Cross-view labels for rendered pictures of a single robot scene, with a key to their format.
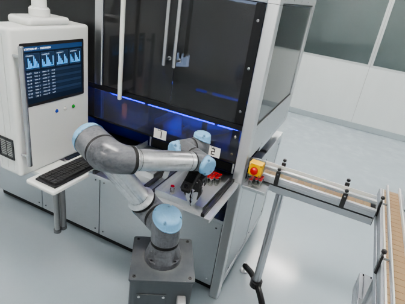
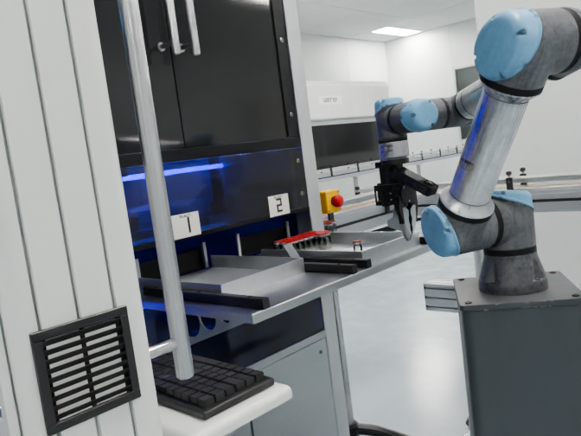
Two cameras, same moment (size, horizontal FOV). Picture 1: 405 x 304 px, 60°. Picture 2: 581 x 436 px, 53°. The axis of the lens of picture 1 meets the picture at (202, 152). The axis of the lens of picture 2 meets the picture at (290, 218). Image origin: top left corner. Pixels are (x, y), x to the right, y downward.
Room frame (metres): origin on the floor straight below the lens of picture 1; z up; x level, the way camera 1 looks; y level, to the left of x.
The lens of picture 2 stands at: (1.11, 1.51, 1.16)
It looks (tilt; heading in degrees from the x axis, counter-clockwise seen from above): 6 degrees down; 292
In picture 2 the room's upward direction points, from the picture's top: 7 degrees counter-clockwise
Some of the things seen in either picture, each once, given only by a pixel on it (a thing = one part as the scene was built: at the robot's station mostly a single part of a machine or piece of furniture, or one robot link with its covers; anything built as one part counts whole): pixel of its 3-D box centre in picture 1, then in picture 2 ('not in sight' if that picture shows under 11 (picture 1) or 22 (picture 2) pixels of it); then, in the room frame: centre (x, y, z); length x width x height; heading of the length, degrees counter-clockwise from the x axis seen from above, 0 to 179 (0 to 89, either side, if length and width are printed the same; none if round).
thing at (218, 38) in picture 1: (213, 59); (232, 35); (1.81, 0.02, 1.51); 0.43 x 0.01 x 0.59; 69
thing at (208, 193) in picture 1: (193, 186); (339, 246); (1.57, 0.02, 0.90); 0.34 x 0.26 x 0.04; 158
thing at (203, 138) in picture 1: (200, 144); (391, 120); (1.40, 0.01, 1.21); 0.09 x 0.08 x 0.11; 132
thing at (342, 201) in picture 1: (310, 186); (346, 211); (1.73, -0.62, 0.92); 0.69 x 0.16 x 0.16; 69
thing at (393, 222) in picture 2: (190, 194); (397, 223); (1.41, 0.02, 0.95); 0.06 x 0.03 x 0.09; 159
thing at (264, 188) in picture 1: (257, 185); not in sight; (1.73, -0.33, 0.87); 0.14 x 0.13 x 0.02; 159
